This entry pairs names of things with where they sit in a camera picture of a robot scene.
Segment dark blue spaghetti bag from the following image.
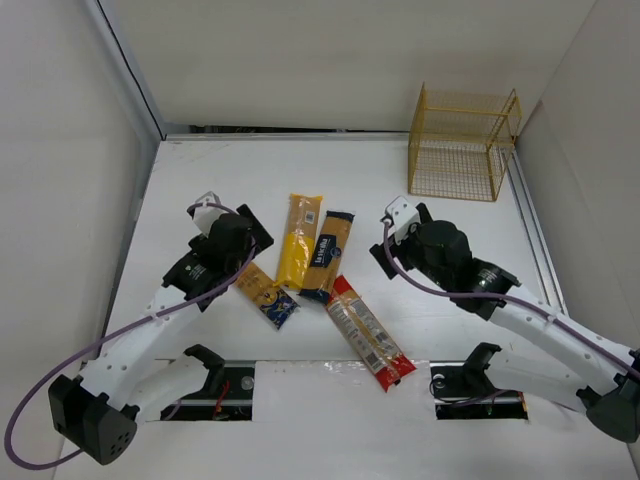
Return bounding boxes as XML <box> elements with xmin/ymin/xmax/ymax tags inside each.
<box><xmin>299</xmin><ymin>210</ymin><xmax>355</xmax><ymax>305</ymax></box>

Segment red white spaghetti bag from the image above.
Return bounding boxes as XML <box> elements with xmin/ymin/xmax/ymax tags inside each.
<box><xmin>326</xmin><ymin>275</ymin><xmax>416</xmax><ymax>392</ymax></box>

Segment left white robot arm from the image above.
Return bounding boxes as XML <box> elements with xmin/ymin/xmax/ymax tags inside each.
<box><xmin>48</xmin><ymin>197</ymin><xmax>274</xmax><ymax>465</ymax></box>

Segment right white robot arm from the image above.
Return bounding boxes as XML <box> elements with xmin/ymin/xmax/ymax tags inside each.
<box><xmin>370</xmin><ymin>196</ymin><xmax>639</xmax><ymax>444</ymax></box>

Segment orange blue pasta bag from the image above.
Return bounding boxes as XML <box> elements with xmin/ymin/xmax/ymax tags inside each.
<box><xmin>235</xmin><ymin>262</ymin><xmax>299</xmax><ymax>331</ymax></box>

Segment yellow spaghetti bag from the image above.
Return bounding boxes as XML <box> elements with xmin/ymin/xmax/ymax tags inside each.
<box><xmin>275</xmin><ymin>194</ymin><xmax>323</xmax><ymax>291</ymax></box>

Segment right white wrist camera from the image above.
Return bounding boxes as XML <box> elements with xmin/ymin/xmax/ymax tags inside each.
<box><xmin>385</xmin><ymin>196</ymin><xmax>420</xmax><ymax>245</ymax></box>

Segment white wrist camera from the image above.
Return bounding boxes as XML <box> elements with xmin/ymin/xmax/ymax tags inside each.
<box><xmin>187</xmin><ymin>191</ymin><xmax>224</xmax><ymax>237</ymax></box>
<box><xmin>385</xmin><ymin>196</ymin><xmax>420</xmax><ymax>245</ymax></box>

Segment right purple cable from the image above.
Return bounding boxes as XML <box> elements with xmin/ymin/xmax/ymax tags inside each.
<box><xmin>382</xmin><ymin>219</ymin><xmax>640</xmax><ymax>374</ymax></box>

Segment purple cable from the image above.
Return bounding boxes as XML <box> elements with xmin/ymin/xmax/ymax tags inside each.
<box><xmin>3</xmin><ymin>202</ymin><xmax>259</xmax><ymax>471</ymax></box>
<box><xmin>382</xmin><ymin>219</ymin><xmax>640</xmax><ymax>374</ymax></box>

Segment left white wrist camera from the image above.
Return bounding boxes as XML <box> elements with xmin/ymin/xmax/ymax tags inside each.
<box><xmin>187</xmin><ymin>191</ymin><xmax>224</xmax><ymax>237</ymax></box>

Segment yellow wire shelf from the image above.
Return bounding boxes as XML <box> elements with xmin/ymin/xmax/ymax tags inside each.
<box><xmin>407</xmin><ymin>87</ymin><xmax>522</xmax><ymax>202</ymax></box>

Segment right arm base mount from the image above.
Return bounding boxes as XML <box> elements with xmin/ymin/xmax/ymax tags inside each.
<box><xmin>429</xmin><ymin>361</ymin><xmax>529</xmax><ymax>421</ymax></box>

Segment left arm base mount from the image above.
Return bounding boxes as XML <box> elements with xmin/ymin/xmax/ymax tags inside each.
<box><xmin>160</xmin><ymin>361</ymin><xmax>256</xmax><ymax>422</ymax></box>

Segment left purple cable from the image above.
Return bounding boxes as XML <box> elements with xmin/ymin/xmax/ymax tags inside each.
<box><xmin>3</xmin><ymin>202</ymin><xmax>259</xmax><ymax>471</ymax></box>

